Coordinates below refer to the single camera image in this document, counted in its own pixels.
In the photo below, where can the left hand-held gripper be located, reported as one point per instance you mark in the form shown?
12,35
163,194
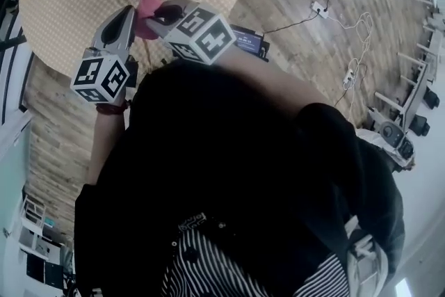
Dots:
101,78

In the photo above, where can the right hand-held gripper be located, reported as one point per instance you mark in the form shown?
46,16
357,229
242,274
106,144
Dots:
203,34

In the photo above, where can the person's right forearm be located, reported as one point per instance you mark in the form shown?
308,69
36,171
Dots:
271,80

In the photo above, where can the person's left forearm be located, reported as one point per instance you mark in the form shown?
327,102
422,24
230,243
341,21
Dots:
104,142

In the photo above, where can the black screen device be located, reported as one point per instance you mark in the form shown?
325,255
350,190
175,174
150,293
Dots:
248,41

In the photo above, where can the person's black shirt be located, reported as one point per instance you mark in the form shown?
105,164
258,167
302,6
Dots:
226,156

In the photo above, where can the small white power strip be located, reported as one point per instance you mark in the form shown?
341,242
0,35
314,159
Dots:
349,76

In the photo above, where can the white shelf unit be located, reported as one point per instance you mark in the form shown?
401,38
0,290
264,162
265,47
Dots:
38,236

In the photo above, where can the black white striped garment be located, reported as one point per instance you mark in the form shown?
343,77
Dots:
198,267

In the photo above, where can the grey wheeled device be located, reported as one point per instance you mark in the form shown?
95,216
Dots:
391,139

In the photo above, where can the white desk frame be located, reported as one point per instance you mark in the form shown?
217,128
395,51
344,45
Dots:
417,90

